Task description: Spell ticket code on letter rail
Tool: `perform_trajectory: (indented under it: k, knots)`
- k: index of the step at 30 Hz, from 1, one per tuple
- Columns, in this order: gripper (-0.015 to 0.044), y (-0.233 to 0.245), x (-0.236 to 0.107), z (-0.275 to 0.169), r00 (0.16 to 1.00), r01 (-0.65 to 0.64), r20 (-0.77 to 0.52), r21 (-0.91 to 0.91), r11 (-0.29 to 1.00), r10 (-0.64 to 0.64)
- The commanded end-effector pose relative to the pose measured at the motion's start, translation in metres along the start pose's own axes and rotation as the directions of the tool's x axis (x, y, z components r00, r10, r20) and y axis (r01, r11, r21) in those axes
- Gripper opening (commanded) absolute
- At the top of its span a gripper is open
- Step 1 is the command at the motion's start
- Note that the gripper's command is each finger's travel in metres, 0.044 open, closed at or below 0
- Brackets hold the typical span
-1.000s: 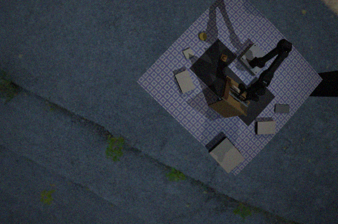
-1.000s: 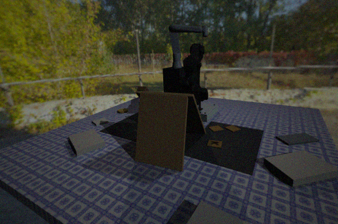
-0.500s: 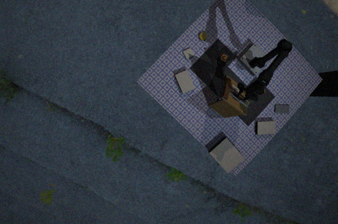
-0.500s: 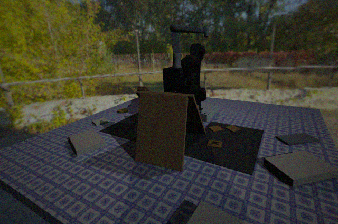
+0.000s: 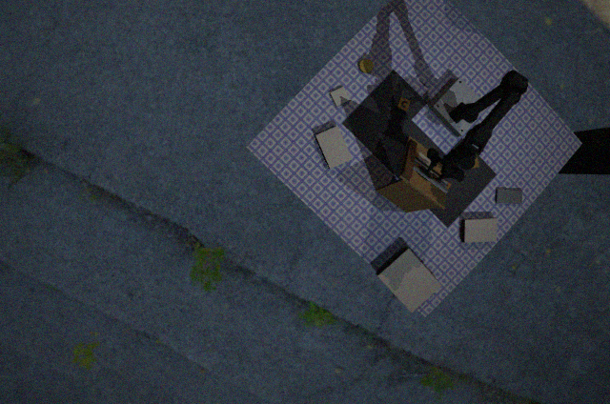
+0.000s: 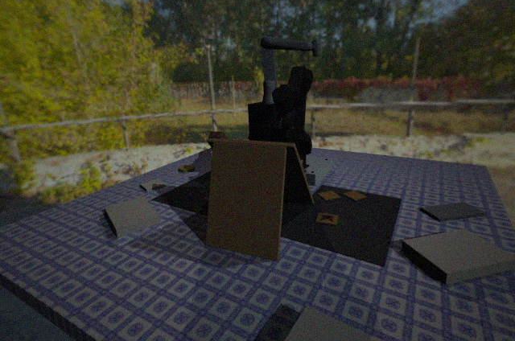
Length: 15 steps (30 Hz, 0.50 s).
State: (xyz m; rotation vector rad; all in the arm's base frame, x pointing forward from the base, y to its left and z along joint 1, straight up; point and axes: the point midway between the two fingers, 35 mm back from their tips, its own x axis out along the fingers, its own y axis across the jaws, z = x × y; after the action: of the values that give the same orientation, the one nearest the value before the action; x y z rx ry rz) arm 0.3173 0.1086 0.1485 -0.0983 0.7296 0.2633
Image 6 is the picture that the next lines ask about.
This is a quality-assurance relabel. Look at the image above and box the brown square tile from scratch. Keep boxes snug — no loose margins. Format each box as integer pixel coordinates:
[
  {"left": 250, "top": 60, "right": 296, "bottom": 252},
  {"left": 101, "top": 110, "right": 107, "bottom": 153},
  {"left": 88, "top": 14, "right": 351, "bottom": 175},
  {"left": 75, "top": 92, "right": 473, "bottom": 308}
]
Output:
[
  {"left": 315, "top": 212, "right": 339, "bottom": 226},
  {"left": 317, "top": 191, "right": 340, "bottom": 200},
  {"left": 342, "top": 191, "right": 367, "bottom": 201}
]

